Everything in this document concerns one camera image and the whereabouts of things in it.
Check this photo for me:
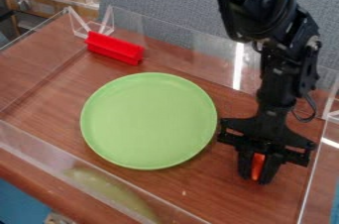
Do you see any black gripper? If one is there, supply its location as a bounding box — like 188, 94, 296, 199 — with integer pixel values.
219, 114, 316, 184

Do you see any orange toy carrot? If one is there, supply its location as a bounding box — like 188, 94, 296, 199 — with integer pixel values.
251, 153, 264, 180

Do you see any green round plate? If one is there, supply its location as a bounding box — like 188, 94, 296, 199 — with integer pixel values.
80, 72, 218, 170

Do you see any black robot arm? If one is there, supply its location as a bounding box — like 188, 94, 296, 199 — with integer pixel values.
218, 0, 322, 184

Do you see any red plastic block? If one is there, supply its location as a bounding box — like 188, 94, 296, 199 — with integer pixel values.
84, 31, 144, 65

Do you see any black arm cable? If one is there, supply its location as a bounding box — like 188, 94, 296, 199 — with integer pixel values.
290, 93, 319, 124

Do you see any clear acrylic enclosure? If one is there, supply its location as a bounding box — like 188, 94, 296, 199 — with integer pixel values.
0, 4, 339, 224

